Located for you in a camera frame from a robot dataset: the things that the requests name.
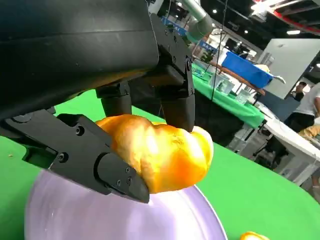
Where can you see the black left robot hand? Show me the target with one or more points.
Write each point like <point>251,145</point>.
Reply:
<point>75,50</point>

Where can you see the orange and white bread roll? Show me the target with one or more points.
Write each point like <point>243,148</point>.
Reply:
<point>170,155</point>
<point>253,236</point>

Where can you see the clear plastic container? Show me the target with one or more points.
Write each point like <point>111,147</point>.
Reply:
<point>222,86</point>
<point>243,96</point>

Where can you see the green table cloth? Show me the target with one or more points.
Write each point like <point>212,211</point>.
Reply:
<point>230,105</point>
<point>250,187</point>

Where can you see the brown wooden board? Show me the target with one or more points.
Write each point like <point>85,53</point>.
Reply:
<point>237,77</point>

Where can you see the blue plastic bin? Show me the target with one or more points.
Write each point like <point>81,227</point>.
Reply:
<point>245,68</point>

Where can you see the lilac plate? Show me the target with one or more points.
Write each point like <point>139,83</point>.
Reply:
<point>112,217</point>

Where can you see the person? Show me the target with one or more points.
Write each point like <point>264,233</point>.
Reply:
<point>300,91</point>
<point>307,105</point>

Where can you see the white table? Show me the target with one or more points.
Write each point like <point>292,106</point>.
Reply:
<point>295,142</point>

